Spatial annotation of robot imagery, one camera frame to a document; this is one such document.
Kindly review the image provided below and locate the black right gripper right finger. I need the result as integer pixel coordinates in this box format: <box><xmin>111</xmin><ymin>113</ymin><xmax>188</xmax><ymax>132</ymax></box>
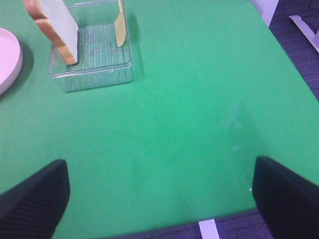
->
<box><xmin>252</xmin><ymin>156</ymin><xmax>319</xmax><ymax>239</ymax></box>

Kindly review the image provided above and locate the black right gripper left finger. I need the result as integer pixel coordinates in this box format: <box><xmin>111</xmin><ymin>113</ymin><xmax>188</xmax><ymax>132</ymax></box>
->
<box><xmin>0</xmin><ymin>159</ymin><xmax>70</xmax><ymax>239</ymax></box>

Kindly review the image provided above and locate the yellow cheese slice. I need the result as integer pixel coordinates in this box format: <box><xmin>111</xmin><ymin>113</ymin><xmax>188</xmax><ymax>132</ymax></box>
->
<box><xmin>114</xmin><ymin>0</ymin><xmax>126</xmax><ymax>47</ymax></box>

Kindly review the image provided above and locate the green tablecloth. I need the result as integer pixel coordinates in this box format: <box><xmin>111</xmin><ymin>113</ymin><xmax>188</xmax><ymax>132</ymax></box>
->
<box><xmin>0</xmin><ymin>0</ymin><xmax>319</xmax><ymax>239</ymax></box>

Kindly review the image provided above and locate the pink plate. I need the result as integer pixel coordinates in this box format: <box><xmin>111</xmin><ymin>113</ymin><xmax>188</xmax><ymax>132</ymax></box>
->
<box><xmin>0</xmin><ymin>28</ymin><xmax>23</xmax><ymax>95</ymax></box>

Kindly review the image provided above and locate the clear right plastic container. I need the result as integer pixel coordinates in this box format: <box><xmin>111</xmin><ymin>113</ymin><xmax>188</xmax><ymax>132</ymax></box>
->
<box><xmin>48</xmin><ymin>0</ymin><xmax>134</xmax><ymax>92</ymax></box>

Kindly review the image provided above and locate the white furniture piece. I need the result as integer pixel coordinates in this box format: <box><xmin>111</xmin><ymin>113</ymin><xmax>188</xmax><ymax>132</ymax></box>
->
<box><xmin>289</xmin><ymin>15</ymin><xmax>319</xmax><ymax>52</ymax></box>

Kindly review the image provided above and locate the bread slice in right container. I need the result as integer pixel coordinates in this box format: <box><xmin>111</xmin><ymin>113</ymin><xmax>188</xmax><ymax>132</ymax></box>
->
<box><xmin>23</xmin><ymin>0</ymin><xmax>78</xmax><ymax>65</ymax></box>

